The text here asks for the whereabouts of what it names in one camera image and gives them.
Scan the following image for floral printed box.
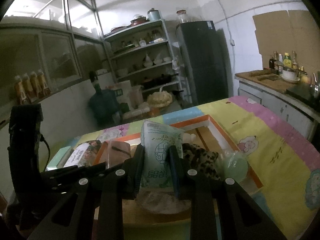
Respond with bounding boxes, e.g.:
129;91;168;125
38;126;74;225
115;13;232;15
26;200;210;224
64;140;103;168

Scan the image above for kitchen counter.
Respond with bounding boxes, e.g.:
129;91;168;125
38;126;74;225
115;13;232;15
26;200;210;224
235;70;320;143

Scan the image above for red pot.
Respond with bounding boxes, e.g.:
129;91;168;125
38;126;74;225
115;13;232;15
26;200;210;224
130;14;148;26

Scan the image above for row of jars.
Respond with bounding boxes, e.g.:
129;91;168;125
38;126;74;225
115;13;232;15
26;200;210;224
114;30;167;49

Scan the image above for white wall cable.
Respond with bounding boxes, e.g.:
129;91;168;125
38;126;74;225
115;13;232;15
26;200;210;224
214;0;237;73

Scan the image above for row of white bowls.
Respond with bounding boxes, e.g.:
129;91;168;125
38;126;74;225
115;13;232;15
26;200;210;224
116;54;173;78

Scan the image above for white bowl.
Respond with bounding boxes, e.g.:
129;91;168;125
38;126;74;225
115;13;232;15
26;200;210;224
281;69;301;84

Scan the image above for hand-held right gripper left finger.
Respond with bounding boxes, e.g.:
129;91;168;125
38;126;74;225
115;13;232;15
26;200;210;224
26;145;147;240

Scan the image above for white sack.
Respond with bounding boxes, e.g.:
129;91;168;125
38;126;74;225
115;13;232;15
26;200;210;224
114;80;133;108

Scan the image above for black pan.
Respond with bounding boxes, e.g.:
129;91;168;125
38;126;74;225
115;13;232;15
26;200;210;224
140;74;179;87

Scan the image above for orange drink bottle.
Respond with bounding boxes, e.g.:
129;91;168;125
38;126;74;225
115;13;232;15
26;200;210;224
14;75;27;104
37;70;52;97
30;71;42;99
22;73;34;102

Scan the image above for black cable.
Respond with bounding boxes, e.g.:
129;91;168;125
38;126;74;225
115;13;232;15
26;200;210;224
39;132;52;161

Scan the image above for mint green box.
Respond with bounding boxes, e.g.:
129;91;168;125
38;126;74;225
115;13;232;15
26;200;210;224
46;146;76;169

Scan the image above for glass jar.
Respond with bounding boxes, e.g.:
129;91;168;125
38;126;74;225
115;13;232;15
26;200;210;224
177;9;191;24

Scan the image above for blue water jug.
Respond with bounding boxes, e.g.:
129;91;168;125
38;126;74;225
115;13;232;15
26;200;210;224
89;89;120;126

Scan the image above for white metal shelf rack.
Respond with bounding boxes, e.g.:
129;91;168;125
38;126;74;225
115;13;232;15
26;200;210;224
102;19;184;101

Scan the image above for mint green towel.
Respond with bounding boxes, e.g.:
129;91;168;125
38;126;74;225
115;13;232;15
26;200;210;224
222;151;249;183

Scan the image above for cluster of condiment bottles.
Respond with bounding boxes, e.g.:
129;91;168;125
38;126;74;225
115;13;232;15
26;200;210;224
269;51;307;76

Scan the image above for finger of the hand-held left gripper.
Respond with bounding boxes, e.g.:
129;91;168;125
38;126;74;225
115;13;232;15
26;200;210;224
72;162;108;181

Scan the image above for glass partition window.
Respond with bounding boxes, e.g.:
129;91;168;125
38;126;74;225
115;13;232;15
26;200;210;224
0;0;101;38

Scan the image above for pale round woven basket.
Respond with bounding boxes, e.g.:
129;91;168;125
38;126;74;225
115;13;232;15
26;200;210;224
147;91;173;108

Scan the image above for white green tissue packet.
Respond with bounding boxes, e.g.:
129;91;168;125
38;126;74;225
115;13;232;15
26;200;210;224
140;120;186;189

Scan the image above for light blue canister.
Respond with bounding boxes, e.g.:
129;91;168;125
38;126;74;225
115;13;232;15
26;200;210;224
147;9;162;22

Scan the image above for dark grey fridge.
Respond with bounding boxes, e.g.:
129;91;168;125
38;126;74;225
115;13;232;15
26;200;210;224
176;20;231;106

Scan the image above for leopard print cloth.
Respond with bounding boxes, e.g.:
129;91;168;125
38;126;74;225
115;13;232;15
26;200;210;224
181;142;223;181

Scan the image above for large white floral scrunchie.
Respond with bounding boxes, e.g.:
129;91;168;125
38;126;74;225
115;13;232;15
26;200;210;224
135;187;193;214

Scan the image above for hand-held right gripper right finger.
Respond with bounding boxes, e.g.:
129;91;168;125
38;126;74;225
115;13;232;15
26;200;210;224
168;145;288;240

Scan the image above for black stove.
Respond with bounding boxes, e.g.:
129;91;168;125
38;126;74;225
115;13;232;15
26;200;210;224
286;84;320;106

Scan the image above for metal utensils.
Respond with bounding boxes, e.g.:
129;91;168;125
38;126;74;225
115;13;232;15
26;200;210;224
310;72;320;98

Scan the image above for glass door wall cabinet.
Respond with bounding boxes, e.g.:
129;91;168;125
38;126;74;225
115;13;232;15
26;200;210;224
0;17;106;121

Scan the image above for black water pump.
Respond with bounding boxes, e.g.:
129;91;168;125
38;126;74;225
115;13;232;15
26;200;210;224
89;70;101;93

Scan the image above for colourful printed blanket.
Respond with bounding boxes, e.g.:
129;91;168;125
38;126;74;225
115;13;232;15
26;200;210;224
44;96;320;240

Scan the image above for orange rimmed cardboard box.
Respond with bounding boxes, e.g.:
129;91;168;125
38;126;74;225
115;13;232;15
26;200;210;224
94;114;264;227

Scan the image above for cardboard sheet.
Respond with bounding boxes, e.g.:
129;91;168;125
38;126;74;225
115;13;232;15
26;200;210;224
252;9;320;71

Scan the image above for peach cloth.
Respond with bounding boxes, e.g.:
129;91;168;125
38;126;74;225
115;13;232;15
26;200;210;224
106;140;132;169

